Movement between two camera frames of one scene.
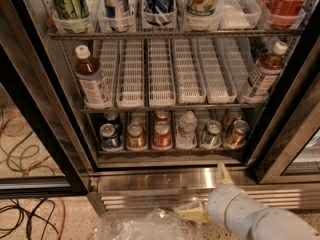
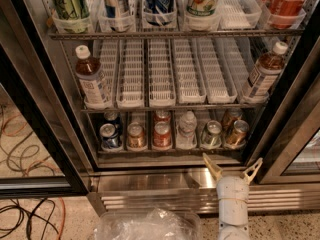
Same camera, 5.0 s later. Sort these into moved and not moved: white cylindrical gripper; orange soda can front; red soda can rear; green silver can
Moved: white cylindrical gripper
Not moved: green silver can; red soda can rear; orange soda can front
